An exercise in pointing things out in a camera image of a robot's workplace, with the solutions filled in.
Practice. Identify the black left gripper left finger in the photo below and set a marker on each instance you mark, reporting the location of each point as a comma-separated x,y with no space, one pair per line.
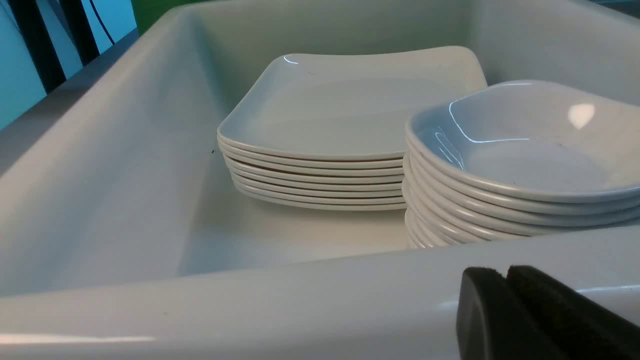
492,324

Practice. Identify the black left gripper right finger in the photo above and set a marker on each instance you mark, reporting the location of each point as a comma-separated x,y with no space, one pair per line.
578,326

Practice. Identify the top white square plate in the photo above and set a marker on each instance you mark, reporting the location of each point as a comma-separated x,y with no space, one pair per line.
324,107

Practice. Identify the stack of white small bowls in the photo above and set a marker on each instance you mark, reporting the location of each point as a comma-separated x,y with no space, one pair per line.
470,213

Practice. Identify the top white small bowl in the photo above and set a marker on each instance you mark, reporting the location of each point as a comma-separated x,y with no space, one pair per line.
534,139

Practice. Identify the stack of white square plates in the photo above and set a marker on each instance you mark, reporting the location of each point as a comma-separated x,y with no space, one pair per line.
318,185

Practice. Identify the large white plastic tub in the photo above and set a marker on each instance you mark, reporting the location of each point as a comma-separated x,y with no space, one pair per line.
123,238

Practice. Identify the green backdrop cloth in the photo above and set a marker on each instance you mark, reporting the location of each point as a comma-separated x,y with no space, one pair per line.
147,12

